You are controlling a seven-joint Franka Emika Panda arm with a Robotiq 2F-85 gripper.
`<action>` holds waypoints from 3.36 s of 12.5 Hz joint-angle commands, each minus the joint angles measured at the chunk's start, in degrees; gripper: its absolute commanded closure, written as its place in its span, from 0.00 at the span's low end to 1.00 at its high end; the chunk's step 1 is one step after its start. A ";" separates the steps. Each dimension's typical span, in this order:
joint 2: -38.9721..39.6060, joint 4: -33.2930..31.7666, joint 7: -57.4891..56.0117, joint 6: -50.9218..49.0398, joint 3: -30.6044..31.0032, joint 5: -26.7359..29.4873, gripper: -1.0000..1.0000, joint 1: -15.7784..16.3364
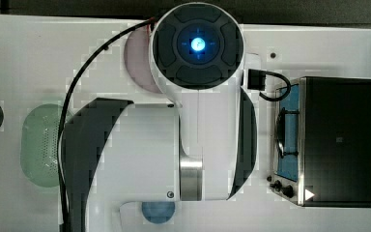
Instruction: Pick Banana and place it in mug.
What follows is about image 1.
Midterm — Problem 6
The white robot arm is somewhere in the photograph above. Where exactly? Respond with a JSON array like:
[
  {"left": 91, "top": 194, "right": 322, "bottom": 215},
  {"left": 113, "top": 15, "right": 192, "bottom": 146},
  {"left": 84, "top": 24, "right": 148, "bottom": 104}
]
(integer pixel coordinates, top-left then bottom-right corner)
[{"left": 60, "top": 3, "right": 256, "bottom": 232}]

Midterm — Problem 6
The grey round plate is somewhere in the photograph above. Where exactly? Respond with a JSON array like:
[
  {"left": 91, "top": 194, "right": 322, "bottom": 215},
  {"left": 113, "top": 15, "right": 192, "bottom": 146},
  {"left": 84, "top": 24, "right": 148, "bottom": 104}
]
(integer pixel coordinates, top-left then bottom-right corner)
[{"left": 124, "top": 26, "right": 160, "bottom": 94}]

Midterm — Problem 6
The blue cup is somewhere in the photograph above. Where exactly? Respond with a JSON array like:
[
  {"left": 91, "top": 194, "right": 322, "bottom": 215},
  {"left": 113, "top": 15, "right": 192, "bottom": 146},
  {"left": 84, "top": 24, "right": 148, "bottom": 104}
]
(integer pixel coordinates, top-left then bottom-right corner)
[{"left": 141, "top": 202, "right": 176, "bottom": 224}]

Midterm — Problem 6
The black toaster oven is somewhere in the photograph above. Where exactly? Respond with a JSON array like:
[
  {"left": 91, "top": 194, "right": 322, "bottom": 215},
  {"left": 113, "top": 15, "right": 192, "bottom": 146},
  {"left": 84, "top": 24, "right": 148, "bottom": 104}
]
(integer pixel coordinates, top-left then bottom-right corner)
[{"left": 268, "top": 76, "right": 371, "bottom": 208}]

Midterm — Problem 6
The green perforated colander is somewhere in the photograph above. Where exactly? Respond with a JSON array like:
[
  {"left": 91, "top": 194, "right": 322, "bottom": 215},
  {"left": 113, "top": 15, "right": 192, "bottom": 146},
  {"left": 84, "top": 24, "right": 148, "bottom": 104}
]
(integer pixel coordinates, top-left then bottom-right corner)
[{"left": 20, "top": 103, "right": 62, "bottom": 188}]

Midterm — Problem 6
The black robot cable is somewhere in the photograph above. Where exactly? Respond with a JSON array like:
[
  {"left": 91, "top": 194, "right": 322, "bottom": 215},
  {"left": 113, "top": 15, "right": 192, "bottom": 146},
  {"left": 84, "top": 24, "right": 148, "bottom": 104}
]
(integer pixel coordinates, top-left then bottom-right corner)
[{"left": 57, "top": 17, "right": 157, "bottom": 232}]

